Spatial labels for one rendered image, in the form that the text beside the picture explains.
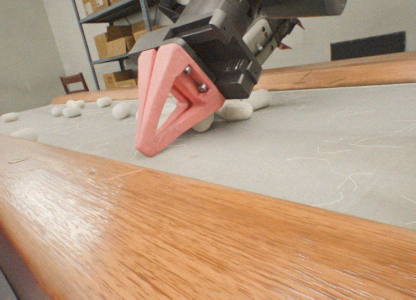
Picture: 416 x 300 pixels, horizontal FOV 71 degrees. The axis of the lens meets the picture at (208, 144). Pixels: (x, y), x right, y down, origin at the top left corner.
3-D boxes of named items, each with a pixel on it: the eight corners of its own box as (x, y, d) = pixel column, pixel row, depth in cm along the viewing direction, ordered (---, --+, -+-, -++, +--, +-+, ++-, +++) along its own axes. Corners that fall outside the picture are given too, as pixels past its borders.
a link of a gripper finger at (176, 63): (124, 130, 18) (189, 20, 21) (78, 126, 23) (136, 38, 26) (192, 177, 22) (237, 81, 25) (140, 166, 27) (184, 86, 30)
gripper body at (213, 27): (210, 27, 19) (251, -47, 21) (128, 51, 26) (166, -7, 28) (257, 90, 23) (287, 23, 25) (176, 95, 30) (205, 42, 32)
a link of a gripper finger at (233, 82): (146, 132, 16) (213, 12, 19) (91, 127, 21) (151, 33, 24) (214, 183, 21) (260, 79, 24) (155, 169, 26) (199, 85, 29)
